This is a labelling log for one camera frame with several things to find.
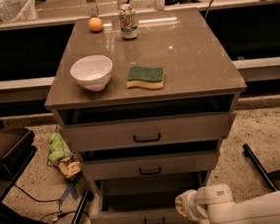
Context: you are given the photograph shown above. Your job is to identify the orange ball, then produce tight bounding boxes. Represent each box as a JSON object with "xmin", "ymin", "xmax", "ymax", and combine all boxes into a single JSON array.
[{"xmin": 88, "ymin": 17, "xmax": 103, "ymax": 33}]

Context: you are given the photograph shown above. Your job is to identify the brown snack bag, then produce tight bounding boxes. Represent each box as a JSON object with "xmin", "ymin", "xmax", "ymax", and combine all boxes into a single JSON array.
[{"xmin": 58, "ymin": 155, "xmax": 80, "ymax": 179}]

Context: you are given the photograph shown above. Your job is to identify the white bowl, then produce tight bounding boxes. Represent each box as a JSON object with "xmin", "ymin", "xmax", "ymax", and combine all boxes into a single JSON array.
[{"xmin": 71, "ymin": 55, "xmax": 113, "ymax": 92}]

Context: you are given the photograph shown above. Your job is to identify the black stand with tray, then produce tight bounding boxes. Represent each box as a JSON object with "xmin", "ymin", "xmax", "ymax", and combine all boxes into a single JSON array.
[{"xmin": 0, "ymin": 119, "xmax": 93, "ymax": 224}]

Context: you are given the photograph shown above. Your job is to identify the green yellow sponge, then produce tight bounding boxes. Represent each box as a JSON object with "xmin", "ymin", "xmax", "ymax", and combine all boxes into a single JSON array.
[{"xmin": 126, "ymin": 66, "xmax": 165, "ymax": 90}]

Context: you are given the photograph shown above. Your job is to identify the black metal floor frame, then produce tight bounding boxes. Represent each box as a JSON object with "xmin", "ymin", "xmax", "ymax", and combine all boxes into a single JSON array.
[{"xmin": 243, "ymin": 143, "xmax": 280, "ymax": 192}]

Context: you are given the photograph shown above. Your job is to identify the blue tape on floor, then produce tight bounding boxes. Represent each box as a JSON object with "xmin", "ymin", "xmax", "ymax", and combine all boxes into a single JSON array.
[{"xmin": 57, "ymin": 182, "xmax": 78, "ymax": 204}]

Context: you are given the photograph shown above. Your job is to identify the grey drawer cabinet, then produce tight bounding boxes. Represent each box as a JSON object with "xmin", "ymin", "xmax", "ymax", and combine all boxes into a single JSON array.
[{"xmin": 36, "ymin": 2, "xmax": 258, "ymax": 205}]

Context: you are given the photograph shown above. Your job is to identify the grey drawer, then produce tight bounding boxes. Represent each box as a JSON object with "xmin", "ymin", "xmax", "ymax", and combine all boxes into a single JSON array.
[
  {"xmin": 80, "ymin": 151, "xmax": 218, "ymax": 181},
  {"xmin": 59, "ymin": 111, "xmax": 236, "ymax": 152},
  {"xmin": 91, "ymin": 171, "xmax": 206, "ymax": 224}
]

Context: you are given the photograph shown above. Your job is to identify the green chip bag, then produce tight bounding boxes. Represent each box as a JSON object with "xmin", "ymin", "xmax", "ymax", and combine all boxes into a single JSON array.
[{"xmin": 47, "ymin": 132, "xmax": 66, "ymax": 162}]

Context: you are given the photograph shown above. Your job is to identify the soda can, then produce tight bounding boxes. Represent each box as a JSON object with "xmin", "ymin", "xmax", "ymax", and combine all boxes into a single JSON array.
[{"xmin": 119, "ymin": 3, "xmax": 138, "ymax": 40}]

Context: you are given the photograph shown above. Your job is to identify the black floor cable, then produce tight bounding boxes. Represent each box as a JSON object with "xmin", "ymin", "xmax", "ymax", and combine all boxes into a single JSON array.
[{"xmin": 13, "ymin": 177, "xmax": 94, "ymax": 224}]

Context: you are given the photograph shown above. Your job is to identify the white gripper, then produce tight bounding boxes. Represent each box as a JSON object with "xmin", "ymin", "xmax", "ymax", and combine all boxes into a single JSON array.
[{"xmin": 175, "ymin": 190, "xmax": 209, "ymax": 221}]

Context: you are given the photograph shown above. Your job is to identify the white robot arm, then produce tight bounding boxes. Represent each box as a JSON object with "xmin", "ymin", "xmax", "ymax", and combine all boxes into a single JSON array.
[{"xmin": 175, "ymin": 184, "xmax": 280, "ymax": 224}]

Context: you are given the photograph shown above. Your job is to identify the white plastic bag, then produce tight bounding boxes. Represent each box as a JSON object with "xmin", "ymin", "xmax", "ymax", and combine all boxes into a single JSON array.
[{"xmin": 0, "ymin": 0, "xmax": 37, "ymax": 23}]

